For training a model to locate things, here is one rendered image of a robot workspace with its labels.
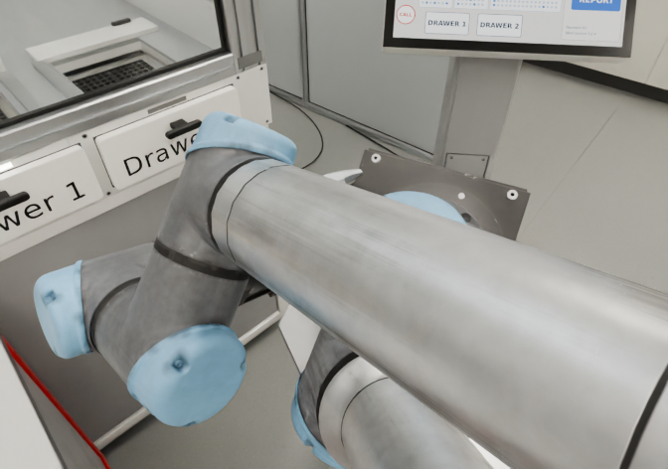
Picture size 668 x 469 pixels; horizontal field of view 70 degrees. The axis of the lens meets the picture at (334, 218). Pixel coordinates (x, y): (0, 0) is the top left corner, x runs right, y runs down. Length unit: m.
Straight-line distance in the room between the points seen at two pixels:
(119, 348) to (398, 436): 0.20
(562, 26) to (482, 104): 0.27
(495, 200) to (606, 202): 1.81
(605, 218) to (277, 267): 2.17
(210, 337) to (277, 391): 1.23
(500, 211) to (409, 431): 0.37
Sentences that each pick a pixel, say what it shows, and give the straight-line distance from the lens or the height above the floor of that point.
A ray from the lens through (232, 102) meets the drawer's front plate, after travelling 1.02.
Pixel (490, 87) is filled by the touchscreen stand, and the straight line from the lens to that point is 1.29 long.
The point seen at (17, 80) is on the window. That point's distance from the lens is 0.89.
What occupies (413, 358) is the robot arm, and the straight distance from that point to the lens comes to 0.18.
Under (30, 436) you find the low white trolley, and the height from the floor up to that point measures 0.76.
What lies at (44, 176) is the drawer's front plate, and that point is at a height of 0.91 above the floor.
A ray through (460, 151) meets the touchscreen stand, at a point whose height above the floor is 0.63.
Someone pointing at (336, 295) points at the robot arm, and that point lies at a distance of 0.20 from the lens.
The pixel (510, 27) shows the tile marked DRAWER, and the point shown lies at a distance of 1.15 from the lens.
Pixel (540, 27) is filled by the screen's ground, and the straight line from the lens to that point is 1.16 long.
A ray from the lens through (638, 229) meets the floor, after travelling 2.37.
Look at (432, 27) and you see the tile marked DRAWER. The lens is 1.12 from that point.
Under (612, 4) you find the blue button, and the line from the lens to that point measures 1.23.
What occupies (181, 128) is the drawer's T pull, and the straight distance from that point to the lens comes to 0.94.
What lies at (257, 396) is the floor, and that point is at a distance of 1.57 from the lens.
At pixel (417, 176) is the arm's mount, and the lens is 0.66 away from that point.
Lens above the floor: 1.39
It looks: 43 degrees down
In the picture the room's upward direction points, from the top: straight up
